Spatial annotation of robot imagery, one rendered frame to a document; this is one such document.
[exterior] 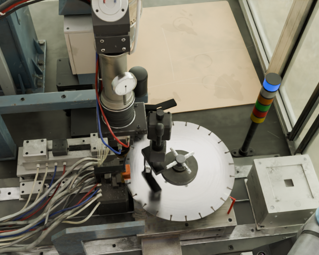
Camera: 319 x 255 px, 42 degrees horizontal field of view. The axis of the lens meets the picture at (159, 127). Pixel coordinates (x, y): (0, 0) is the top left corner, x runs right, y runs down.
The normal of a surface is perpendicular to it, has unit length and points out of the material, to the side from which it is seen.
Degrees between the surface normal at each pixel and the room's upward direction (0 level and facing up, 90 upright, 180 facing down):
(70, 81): 0
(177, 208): 0
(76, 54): 90
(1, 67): 90
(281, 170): 0
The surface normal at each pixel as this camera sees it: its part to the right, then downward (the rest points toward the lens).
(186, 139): 0.04, -0.55
